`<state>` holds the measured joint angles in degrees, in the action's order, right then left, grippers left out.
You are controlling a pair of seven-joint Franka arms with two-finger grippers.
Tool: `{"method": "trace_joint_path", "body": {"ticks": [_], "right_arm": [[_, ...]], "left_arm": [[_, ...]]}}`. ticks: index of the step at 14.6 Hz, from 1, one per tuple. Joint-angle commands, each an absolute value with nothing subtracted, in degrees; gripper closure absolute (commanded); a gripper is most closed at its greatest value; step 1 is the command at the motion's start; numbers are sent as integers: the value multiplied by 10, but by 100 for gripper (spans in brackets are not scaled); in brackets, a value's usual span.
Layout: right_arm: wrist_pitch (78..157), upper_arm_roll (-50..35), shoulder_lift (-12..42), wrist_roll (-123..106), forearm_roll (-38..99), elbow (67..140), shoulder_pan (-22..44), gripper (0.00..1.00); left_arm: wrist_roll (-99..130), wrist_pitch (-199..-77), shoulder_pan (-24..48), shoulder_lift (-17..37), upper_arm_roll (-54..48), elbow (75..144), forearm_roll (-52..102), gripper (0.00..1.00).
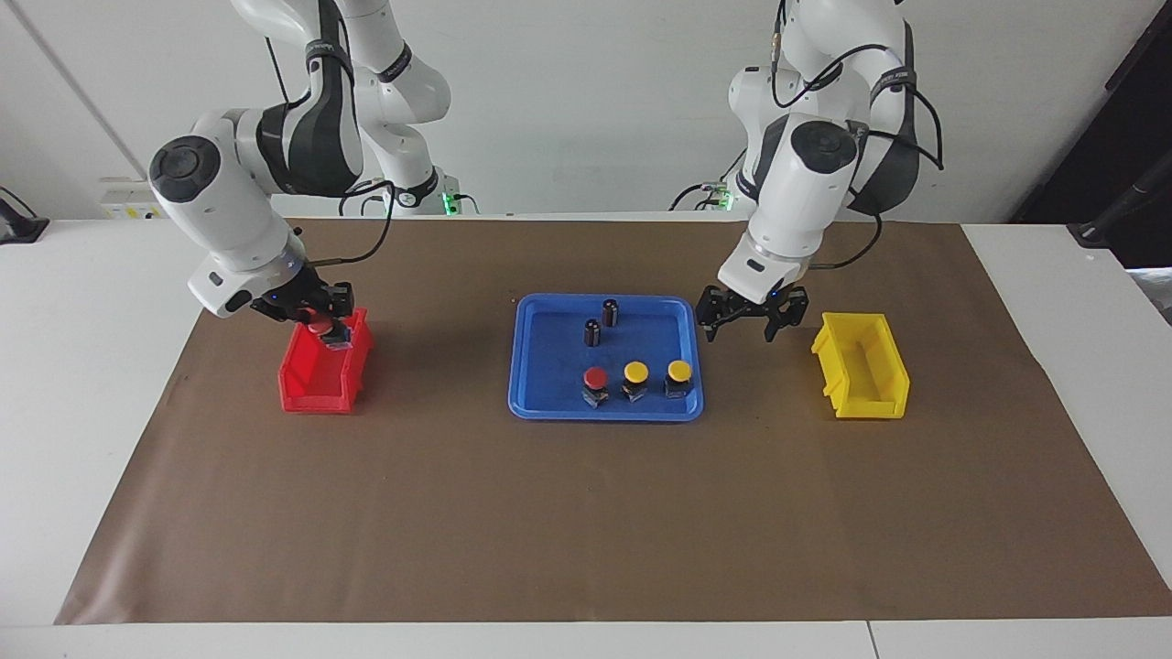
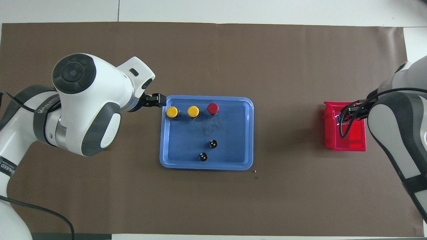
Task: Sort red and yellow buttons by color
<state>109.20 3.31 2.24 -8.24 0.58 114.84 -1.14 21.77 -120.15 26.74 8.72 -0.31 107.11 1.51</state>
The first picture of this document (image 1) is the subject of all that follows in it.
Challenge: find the black right base cable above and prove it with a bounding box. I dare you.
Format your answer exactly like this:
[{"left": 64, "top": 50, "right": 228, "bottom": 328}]
[{"left": 337, "top": 178, "right": 390, "bottom": 218}]

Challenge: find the red plastic bin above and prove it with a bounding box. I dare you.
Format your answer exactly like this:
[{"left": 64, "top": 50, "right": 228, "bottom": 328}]
[{"left": 277, "top": 306, "right": 374, "bottom": 415}]

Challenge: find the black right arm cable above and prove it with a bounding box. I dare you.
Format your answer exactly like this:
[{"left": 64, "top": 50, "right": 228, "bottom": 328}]
[{"left": 264, "top": 0, "right": 396, "bottom": 268}]

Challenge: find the yellow plastic bin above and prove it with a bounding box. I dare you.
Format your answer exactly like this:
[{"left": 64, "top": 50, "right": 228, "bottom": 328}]
[{"left": 810, "top": 312, "right": 911, "bottom": 420}]

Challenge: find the brown paper table mat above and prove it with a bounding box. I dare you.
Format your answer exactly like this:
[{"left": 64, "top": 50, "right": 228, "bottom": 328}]
[{"left": 55, "top": 217, "right": 1172, "bottom": 626}]

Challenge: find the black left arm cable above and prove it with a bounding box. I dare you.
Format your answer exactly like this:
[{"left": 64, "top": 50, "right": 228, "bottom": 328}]
[{"left": 772, "top": 0, "right": 945, "bottom": 272}]

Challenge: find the blue plastic tray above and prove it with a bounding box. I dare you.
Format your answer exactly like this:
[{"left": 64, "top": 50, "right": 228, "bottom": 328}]
[{"left": 508, "top": 293, "right": 705, "bottom": 422}]

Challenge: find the black desk clamp device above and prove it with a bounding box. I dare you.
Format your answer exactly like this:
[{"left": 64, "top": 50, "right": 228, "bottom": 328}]
[{"left": 0, "top": 188, "right": 49, "bottom": 245}]

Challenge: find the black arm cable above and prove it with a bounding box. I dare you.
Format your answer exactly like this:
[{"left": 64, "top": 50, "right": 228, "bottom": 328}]
[
  {"left": 264, "top": 0, "right": 396, "bottom": 268},
  {"left": 772, "top": 0, "right": 945, "bottom": 272}
]

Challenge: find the white power strip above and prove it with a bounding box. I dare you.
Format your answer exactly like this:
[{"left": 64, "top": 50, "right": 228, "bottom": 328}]
[{"left": 99, "top": 178, "right": 189, "bottom": 221}]

